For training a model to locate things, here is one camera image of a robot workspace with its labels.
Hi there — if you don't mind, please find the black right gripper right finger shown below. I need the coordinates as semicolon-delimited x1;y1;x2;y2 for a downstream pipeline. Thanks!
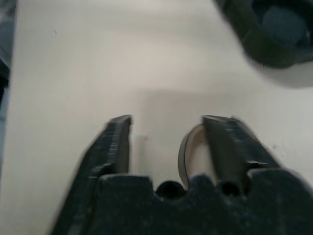
202;115;288;195

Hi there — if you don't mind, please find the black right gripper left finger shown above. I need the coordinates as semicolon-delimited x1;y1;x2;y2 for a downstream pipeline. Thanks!
50;114;133;235

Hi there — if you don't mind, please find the black plastic tool case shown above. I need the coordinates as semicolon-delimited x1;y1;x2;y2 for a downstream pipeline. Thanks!
212;0;313;70

